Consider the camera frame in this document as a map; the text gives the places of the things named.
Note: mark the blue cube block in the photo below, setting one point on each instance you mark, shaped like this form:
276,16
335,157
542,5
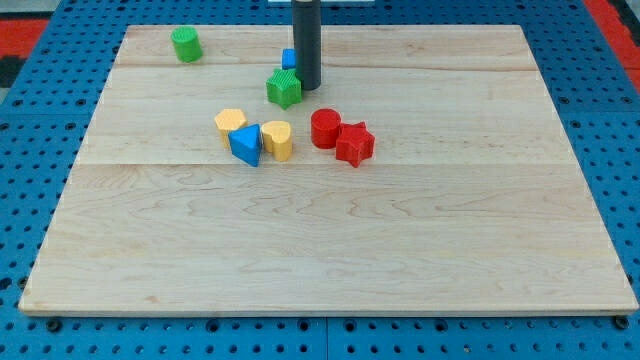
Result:
288,59

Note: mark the red star block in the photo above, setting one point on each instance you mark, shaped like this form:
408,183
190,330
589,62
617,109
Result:
354,143

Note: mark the red cylinder block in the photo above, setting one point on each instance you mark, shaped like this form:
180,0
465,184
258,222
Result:
325,124

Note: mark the yellow heart block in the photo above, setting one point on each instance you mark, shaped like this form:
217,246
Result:
277,139

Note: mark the blue triangle block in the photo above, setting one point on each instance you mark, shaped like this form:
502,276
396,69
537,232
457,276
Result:
246,144

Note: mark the green star block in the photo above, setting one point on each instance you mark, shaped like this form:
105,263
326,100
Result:
284,88

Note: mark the yellow hexagon block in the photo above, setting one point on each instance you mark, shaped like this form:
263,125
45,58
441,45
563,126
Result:
227,121

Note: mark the wooden board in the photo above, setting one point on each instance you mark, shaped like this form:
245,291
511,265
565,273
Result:
473,203

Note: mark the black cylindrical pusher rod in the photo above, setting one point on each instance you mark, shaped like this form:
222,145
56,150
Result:
306,23

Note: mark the green cylinder block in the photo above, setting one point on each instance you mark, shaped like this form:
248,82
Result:
186,44

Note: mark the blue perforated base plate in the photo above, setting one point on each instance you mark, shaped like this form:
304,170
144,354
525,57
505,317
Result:
46,112

